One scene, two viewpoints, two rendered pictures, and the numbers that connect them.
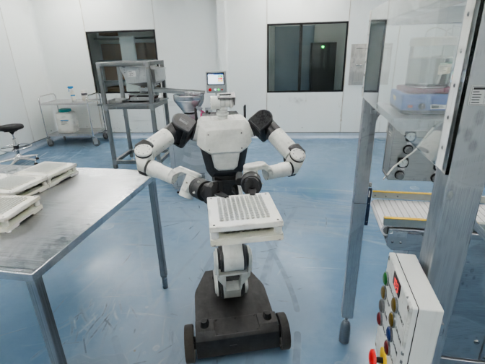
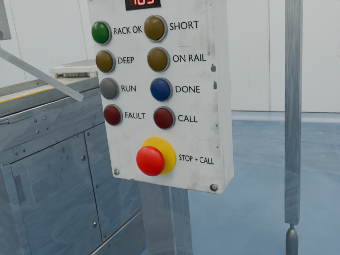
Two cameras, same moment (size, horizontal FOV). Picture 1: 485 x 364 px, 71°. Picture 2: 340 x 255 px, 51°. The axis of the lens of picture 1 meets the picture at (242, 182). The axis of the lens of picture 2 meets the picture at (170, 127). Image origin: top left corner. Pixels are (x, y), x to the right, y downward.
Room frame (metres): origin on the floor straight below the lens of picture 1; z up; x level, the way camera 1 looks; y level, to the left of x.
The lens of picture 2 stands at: (0.36, 0.12, 1.16)
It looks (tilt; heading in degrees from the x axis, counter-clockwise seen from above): 17 degrees down; 289
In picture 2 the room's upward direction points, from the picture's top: 5 degrees counter-clockwise
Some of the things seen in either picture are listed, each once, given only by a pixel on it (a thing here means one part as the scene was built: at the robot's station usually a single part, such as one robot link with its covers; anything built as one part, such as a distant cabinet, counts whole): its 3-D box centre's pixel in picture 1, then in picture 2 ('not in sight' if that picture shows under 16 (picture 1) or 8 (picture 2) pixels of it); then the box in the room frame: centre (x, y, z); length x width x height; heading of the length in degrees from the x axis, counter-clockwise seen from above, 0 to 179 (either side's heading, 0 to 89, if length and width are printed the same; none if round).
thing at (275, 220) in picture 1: (242, 210); not in sight; (1.10, 0.00, 1.07); 0.25 x 0.24 x 0.02; 97
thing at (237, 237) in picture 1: (242, 222); not in sight; (1.10, 0.00, 1.03); 0.24 x 0.24 x 0.02; 7
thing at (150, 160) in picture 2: (379, 360); (156, 157); (0.53, -0.28, 0.99); 0.04 x 0.04 x 0.04; 79
